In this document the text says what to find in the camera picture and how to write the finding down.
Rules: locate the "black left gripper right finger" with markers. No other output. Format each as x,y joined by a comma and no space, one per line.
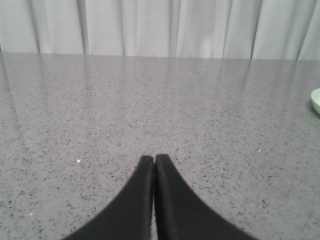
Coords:
180,214

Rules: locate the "pale green round plate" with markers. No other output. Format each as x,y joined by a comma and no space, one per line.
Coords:
315,98

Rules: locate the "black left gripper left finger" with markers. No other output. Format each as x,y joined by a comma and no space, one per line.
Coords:
128,216

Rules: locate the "white pleated curtain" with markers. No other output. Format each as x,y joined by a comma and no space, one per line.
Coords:
231,29

